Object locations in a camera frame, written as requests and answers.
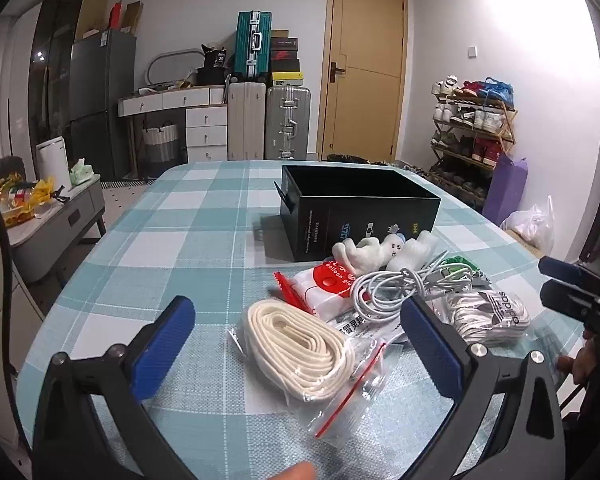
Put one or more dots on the yellow plastic bag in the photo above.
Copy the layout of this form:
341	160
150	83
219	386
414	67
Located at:
30	202

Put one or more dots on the checkered tablecloth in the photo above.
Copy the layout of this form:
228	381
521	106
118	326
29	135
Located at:
180	240

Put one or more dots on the person's left hand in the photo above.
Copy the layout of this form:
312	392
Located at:
295	472

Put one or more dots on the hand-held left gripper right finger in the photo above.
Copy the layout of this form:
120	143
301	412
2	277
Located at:
430	350

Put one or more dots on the grey side table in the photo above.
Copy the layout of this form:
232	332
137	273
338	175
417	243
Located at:
65	230

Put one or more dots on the white drawer cabinet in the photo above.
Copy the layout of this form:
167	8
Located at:
206	135

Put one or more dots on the large flat cardboard box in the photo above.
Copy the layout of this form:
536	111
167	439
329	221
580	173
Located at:
92	5

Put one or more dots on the red bag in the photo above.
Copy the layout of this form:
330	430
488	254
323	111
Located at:
116	17

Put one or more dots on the adidas bagged socks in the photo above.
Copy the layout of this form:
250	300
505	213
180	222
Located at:
490	315

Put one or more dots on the teal suitcase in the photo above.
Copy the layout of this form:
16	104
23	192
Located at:
250	45

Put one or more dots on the wooden shoe rack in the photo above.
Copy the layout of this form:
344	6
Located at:
472	135

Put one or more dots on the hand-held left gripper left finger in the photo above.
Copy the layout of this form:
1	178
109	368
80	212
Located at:
165	345

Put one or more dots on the black bag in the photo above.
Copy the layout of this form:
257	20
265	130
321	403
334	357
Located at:
212	67

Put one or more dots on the green tissue pack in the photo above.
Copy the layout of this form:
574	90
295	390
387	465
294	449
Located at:
82	172

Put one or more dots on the white air purifier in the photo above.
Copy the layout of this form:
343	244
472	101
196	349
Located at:
52	160

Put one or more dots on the silver suitcase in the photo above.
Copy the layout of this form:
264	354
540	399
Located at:
287	120

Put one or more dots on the white desk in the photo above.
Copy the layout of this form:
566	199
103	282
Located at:
150	102

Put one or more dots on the small cardboard box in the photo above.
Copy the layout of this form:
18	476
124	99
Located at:
132	17

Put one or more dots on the green and white packet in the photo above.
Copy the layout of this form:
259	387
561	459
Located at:
460	266

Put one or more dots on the person's right hand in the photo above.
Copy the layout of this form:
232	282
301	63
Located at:
584	360

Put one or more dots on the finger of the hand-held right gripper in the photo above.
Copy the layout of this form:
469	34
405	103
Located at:
557	266
560	295

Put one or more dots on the white plastic bag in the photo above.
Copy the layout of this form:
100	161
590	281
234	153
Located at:
530	230

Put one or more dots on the beige suitcase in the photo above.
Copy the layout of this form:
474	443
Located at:
246	120

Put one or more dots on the tan wooden door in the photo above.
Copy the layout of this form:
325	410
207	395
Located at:
365	60

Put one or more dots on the grey laundry basket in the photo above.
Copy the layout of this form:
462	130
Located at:
160	145

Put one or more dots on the dark clothes pile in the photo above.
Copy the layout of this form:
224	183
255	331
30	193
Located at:
2	169

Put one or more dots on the clear packet with white item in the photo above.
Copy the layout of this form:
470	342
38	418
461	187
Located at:
415	252

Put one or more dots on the white plush toy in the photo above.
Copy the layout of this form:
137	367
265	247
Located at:
360	255

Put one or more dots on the black cardboard box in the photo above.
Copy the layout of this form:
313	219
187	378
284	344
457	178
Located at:
330	220

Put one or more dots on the white printed plastic packet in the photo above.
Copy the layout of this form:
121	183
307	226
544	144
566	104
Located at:
360	327

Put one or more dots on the white packet with red label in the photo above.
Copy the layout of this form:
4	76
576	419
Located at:
325	285

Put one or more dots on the dark tall cabinet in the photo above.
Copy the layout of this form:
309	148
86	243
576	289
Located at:
50	60

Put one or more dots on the grey refrigerator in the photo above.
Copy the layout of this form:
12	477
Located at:
100	100

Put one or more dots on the stack of shoe boxes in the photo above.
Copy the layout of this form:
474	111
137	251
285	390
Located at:
285	57

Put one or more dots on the oval white frame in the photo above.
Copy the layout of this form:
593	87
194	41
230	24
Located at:
152	62

